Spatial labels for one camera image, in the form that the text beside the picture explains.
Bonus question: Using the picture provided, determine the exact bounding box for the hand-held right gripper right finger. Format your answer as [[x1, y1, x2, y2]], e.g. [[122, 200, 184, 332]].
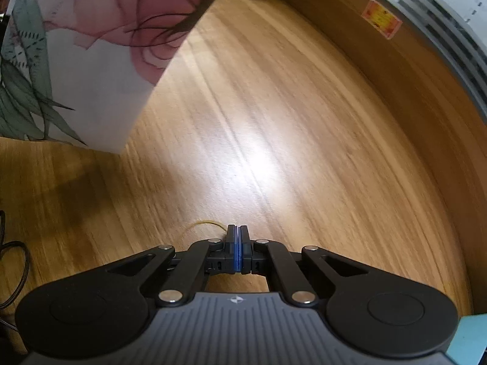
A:
[[238, 225, 370, 307]]

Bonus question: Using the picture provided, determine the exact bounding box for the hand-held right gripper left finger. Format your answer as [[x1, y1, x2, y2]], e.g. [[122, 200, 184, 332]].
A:
[[107, 225, 238, 307]]

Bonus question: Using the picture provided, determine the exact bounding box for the yellow rubber band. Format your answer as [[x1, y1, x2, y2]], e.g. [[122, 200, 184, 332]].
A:
[[182, 218, 227, 242]]

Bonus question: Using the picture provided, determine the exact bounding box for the floral white shopping bag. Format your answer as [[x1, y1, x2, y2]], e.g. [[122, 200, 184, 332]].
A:
[[0, 0, 238, 155]]

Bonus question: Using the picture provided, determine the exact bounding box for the teal hexagonal box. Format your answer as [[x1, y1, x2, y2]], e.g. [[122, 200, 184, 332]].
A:
[[445, 314, 487, 365]]

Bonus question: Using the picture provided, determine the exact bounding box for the red and yellow sticker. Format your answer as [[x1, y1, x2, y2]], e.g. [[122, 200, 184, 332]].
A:
[[361, 0, 403, 40]]

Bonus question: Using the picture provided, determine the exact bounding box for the striped glass desk partition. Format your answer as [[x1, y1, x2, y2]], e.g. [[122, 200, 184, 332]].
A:
[[262, 0, 487, 312]]

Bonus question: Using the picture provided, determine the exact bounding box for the black braided cable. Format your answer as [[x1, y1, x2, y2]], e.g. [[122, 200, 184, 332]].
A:
[[0, 209, 33, 335]]

